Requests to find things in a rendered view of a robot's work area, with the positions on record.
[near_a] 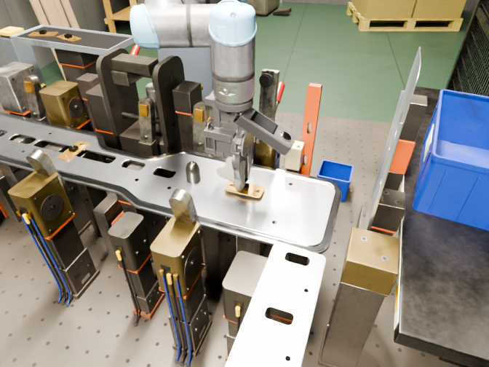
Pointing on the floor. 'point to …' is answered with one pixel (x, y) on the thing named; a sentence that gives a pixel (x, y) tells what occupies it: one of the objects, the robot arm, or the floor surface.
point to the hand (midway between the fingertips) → (244, 183)
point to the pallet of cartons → (407, 14)
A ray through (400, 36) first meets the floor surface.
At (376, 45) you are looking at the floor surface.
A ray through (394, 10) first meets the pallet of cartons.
